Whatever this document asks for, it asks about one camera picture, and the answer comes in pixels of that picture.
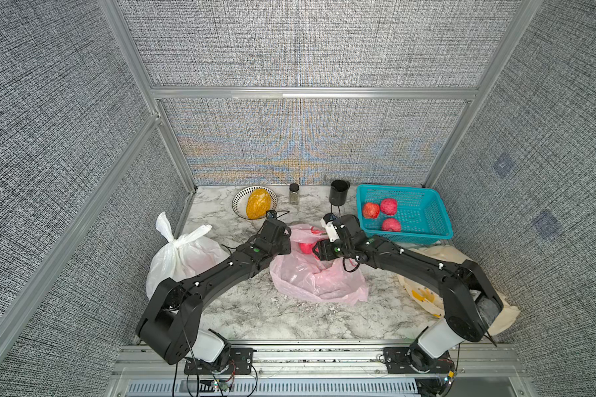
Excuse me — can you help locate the pink red apple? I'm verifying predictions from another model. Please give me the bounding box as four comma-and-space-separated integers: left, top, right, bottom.
299, 243, 316, 255
381, 218, 402, 233

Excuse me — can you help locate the pink plastic bag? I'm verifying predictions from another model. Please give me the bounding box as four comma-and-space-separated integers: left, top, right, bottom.
269, 224, 369, 305

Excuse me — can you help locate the white plastic bag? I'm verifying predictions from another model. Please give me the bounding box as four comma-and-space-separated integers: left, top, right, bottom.
146, 212, 228, 299

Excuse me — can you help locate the cream banana print plastic bag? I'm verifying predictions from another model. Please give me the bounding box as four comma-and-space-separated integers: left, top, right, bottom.
397, 245, 521, 337

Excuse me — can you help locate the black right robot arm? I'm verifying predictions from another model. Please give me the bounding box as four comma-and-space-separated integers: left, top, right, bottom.
314, 213, 503, 367

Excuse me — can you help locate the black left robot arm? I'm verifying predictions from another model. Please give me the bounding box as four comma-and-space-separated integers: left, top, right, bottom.
136, 218, 291, 371

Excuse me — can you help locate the yellow food on plate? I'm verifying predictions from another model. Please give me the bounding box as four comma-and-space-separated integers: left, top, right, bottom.
246, 188, 273, 219

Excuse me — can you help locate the glass herb spice jar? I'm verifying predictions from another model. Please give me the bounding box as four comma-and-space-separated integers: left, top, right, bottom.
289, 183, 301, 206

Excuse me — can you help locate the black cylindrical cup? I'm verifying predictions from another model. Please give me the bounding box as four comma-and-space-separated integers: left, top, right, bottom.
329, 180, 350, 207

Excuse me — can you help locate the patterned plate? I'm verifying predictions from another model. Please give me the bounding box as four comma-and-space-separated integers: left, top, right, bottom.
232, 186, 277, 220

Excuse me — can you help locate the teal plastic basket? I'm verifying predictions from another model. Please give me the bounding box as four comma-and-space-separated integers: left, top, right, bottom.
356, 185, 454, 246

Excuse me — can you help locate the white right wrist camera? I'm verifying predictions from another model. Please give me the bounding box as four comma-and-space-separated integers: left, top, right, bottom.
321, 213, 339, 243

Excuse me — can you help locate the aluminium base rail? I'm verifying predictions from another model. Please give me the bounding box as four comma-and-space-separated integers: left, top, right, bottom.
105, 340, 537, 396

